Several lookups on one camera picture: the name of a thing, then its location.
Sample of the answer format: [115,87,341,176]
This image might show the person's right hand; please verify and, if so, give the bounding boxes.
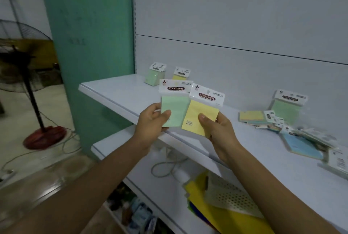
[198,111,241,164]

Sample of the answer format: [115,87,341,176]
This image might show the person's left hand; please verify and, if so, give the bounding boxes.
[135,103,172,158]

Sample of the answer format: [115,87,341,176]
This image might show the yellow sticky note packet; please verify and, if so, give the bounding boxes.
[181,84,226,138]
[172,66,191,81]

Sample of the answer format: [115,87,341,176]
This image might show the green sticky note packet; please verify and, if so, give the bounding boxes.
[144,62,167,86]
[269,90,308,126]
[159,79,194,128]

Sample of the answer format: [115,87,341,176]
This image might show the person's right forearm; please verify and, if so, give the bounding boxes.
[217,146,341,234]

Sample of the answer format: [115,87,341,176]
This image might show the person's left forearm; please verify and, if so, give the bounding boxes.
[0,143,153,234]

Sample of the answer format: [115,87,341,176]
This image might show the white metal shelf board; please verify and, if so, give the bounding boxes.
[78,73,348,234]
[91,125,218,234]

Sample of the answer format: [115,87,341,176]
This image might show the white perforated plastic tray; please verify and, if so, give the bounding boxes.
[204,171,265,219]

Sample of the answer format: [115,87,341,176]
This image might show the slotted white shelf upright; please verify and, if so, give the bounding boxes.
[131,0,136,74]

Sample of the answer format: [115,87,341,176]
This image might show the pile of sticky note packs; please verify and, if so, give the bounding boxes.
[239,110,348,180]

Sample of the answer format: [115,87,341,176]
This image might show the assorted packaged goods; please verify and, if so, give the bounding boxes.
[105,183,159,234]

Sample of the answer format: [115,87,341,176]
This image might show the yellow plastic folder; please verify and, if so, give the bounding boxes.
[184,171,276,234]

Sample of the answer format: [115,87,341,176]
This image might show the white shelving back panel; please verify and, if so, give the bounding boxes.
[134,0,348,123]

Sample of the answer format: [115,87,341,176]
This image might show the black standing fan red base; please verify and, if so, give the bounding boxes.
[0,19,67,150]

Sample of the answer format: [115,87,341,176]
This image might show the white power strip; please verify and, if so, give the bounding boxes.
[0,169,15,184]

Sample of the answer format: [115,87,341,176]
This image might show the white coiled cable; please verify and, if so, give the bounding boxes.
[151,157,189,179]

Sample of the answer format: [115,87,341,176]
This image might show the grey floor cable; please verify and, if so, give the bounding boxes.
[0,111,82,177]

